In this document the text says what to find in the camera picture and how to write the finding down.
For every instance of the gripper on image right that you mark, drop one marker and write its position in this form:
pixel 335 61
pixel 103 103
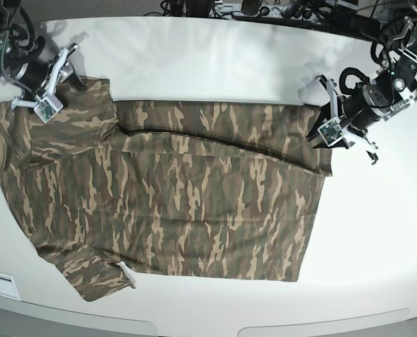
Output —
pixel 334 108

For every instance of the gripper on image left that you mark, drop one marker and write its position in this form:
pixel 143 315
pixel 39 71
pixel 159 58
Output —
pixel 43 77

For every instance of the camouflage T-shirt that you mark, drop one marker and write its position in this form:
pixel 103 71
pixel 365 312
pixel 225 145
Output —
pixel 106 188

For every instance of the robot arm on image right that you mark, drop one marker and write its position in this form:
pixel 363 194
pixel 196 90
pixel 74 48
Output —
pixel 356 102

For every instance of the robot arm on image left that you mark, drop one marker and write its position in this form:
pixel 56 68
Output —
pixel 21 64

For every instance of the white power strip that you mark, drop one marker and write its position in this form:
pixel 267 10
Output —
pixel 268 11

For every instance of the white label on table edge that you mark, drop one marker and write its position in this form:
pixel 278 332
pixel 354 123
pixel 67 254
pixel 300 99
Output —
pixel 8 288

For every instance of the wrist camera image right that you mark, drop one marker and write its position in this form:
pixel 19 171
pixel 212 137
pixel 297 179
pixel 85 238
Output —
pixel 331 131

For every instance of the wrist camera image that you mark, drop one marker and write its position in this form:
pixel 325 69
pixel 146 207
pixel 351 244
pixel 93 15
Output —
pixel 48 107
pixel 331 131

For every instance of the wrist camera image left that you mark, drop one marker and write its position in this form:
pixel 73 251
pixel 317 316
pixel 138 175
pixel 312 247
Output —
pixel 48 107

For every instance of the black cable clutter background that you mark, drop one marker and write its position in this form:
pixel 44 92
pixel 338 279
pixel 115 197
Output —
pixel 377 21

